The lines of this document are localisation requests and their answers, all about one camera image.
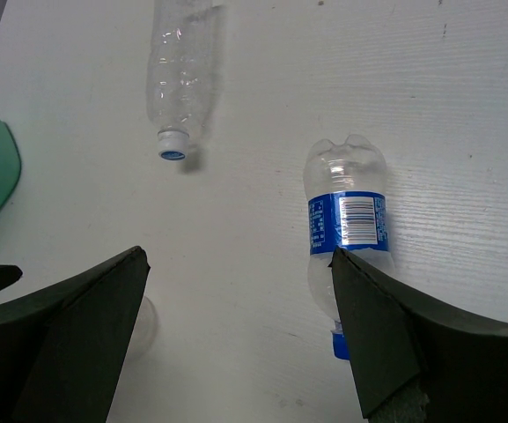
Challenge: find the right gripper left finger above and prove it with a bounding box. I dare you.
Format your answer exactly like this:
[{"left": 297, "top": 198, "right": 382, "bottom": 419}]
[{"left": 0, "top": 247, "right": 150, "bottom": 422}]

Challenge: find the blue label bottle blue cap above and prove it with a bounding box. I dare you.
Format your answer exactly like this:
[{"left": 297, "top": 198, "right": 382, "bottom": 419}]
[{"left": 303, "top": 135, "right": 395, "bottom": 360}]

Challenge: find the clear bottle without label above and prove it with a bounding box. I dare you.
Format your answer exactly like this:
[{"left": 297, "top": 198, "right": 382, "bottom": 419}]
[{"left": 145, "top": 1, "right": 221, "bottom": 161}]

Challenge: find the yellow cap small bottle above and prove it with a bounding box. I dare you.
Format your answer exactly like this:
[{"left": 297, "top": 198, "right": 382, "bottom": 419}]
[{"left": 126, "top": 296, "right": 158, "bottom": 360}]

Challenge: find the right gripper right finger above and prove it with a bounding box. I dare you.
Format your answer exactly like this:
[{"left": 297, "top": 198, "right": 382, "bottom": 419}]
[{"left": 330, "top": 249, "right": 508, "bottom": 422}]

